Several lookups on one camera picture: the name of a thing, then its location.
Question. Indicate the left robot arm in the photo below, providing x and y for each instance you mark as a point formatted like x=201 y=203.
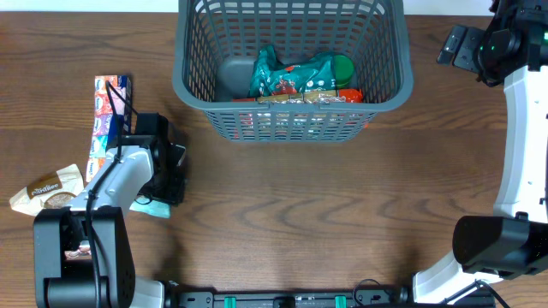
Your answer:
x=82 y=255

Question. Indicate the green Nescafe coffee bag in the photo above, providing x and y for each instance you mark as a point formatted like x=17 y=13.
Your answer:
x=270 y=77

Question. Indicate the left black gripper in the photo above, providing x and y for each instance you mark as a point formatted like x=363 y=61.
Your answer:
x=172 y=184

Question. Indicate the beige granola snack pouch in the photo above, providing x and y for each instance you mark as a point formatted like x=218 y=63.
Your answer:
x=52 y=191

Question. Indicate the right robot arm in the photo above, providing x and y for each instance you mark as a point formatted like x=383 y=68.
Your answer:
x=513 y=240

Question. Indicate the orange spaghetti packet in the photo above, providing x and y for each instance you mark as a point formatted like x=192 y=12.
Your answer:
x=308 y=97

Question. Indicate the green lid jar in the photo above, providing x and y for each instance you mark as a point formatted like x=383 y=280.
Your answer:
x=343 y=71

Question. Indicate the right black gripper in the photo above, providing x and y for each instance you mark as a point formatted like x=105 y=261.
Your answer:
x=464 y=49

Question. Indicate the light teal snack packet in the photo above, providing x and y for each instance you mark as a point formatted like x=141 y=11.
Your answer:
x=151 y=207

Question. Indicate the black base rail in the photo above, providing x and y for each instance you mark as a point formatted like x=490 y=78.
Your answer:
x=365 y=297

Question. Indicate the Kleenex tissue multipack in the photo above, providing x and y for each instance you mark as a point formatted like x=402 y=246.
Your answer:
x=120 y=88

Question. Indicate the grey plastic basket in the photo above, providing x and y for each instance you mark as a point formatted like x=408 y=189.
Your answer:
x=218 y=42

